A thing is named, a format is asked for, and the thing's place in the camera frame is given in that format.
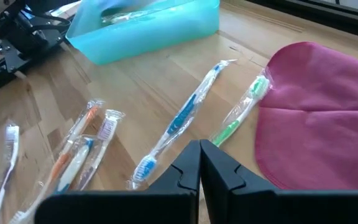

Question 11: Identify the green toothbrush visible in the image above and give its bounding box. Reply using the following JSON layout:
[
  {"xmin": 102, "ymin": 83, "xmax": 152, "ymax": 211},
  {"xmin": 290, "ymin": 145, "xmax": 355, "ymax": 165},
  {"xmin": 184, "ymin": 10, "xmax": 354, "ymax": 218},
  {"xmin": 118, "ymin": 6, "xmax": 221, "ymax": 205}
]
[
  {"xmin": 209, "ymin": 70, "xmax": 273, "ymax": 147},
  {"xmin": 101, "ymin": 8, "xmax": 157, "ymax": 26}
]

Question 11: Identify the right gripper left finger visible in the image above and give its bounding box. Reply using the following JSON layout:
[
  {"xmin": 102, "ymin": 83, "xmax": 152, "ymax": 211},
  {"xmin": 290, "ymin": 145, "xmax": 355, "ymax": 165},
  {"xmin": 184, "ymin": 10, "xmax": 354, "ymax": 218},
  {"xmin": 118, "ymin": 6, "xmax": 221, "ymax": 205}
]
[{"xmin": 34, "ymin": 139, "xmax": 201, "ymax": 224}]

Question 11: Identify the orange wrapped toothbrush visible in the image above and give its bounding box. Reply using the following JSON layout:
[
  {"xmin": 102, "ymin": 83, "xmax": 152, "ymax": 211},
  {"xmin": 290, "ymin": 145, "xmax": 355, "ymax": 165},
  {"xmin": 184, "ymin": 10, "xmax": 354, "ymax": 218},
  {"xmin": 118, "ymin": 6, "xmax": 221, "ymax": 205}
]
[{"xmin": 9, "ymin": 98, "xmax": 106, "ymax": 224}]

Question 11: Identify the purple wrapped toothbrush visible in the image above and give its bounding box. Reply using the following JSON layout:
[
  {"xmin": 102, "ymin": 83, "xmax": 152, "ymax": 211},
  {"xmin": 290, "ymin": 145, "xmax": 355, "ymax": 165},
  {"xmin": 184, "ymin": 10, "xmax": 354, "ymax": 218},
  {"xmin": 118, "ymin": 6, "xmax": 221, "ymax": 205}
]
[
  {"xmin": 0, "ymin": 119, "xmax": 21, "ymax": 224},
  {"xmin": 75, "ymin": 108, "xmax": 126, "ymax": 191}
]

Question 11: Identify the blue toothbrush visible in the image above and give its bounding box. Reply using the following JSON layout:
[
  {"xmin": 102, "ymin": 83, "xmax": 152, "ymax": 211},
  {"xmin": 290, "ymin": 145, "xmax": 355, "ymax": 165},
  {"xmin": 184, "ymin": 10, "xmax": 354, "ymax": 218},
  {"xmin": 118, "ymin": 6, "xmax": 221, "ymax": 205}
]
[
  {"xmin": 126, "ymin": 58, "xmax": 238, "ymax": 190},
  {"xmin": 53, "ymin": 136, "xmax": 95, "ymax": 195}
]

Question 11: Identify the magenta cloth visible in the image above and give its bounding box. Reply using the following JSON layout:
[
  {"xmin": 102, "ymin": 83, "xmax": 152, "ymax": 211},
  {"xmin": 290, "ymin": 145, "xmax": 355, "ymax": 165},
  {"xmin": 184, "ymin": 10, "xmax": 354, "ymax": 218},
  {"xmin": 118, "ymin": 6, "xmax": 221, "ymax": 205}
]
[{"xmin": 255, "ymin": 41, "xmax": 358, "ymax": 191}]

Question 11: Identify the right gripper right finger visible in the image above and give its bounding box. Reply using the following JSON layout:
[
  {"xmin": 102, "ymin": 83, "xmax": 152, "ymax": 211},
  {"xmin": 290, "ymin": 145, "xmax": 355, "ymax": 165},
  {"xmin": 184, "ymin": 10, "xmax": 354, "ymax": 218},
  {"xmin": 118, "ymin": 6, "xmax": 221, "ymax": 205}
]
[{"xmin": 200, "ymin": 139, "xmax": 358, "ymax": 224}]

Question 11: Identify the light turquoise plastic bin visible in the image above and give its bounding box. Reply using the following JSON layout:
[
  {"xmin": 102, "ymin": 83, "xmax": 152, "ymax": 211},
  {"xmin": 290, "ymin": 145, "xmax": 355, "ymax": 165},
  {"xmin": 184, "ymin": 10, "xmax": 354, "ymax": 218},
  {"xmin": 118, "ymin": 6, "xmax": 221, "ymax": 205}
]
[{"xmin": 65, "ymin": 0, "xmax": 221, "ymax": 66}]

